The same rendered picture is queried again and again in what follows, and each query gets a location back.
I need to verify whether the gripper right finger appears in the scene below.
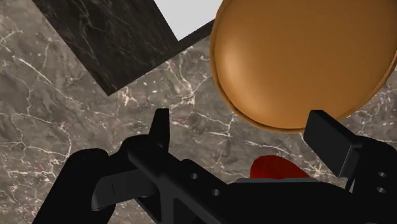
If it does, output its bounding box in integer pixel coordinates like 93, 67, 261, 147
303, 109, 397, 224

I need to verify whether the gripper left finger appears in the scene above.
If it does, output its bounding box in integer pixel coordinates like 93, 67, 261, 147
32, 108, 231, 224

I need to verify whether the red round object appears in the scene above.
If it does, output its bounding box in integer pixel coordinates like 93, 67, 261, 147
249, 155, 311, 180

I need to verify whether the orange-brown round bowl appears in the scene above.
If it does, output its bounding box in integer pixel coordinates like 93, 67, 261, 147
209, 0, 397, 134

